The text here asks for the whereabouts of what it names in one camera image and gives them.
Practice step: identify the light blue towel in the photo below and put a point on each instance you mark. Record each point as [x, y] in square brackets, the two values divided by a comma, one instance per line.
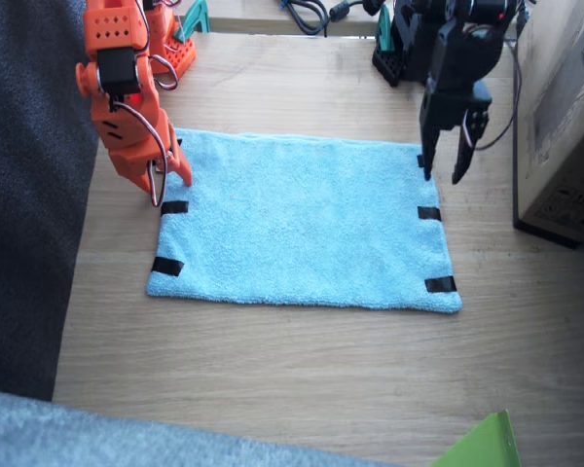
[297, 228]

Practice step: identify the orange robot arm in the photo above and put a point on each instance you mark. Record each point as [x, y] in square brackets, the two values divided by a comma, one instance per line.
[112, 29]

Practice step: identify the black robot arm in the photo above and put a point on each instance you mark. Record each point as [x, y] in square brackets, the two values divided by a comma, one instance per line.
[467, 53]

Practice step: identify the brown cardboard box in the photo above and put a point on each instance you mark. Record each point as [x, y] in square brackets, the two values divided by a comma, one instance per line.
[564, 121]

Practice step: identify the teal table clamp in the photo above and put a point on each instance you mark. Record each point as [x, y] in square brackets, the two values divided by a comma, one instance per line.
[197, 17]
[384, 31]

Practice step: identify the dark grey felt panel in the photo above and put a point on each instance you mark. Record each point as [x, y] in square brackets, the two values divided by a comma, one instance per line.
[29, 219]

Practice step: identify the light grey felt panel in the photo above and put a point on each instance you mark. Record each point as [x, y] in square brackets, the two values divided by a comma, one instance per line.
[78, 438]

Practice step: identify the green metal bracket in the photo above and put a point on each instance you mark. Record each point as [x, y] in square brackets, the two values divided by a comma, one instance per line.
[491, 447]

